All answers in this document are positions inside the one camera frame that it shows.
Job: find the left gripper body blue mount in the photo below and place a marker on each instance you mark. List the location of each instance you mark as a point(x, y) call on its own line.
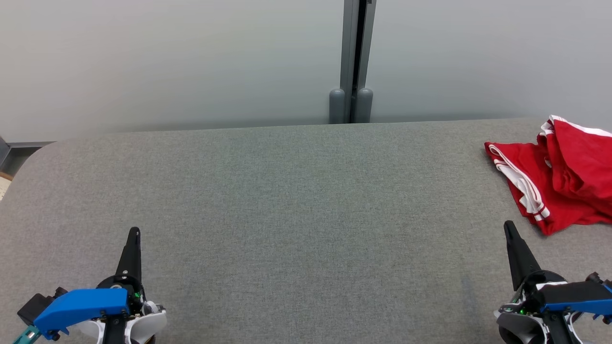
point(81, 306)

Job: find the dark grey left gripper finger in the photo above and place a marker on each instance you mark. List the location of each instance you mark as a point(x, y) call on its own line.
point(131, 258)

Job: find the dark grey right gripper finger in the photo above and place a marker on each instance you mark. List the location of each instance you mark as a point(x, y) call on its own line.
point(521, 258)

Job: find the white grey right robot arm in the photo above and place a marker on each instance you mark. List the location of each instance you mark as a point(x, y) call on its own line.
point(521, 329)

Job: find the red Bulls 23 jersey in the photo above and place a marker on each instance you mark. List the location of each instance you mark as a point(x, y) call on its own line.
point(530, 162)

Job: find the grey cylindrical partition foot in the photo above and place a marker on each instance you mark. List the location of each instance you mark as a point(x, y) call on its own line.
point(337, 107)
point(364, 105)

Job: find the grey partition post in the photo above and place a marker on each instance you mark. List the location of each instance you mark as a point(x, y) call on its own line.
point(349, 43)

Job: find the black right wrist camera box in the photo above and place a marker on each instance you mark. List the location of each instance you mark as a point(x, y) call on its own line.
point(600, 278)

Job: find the right gripper body blue mount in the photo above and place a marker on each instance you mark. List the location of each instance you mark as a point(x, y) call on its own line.
point(573, 296)

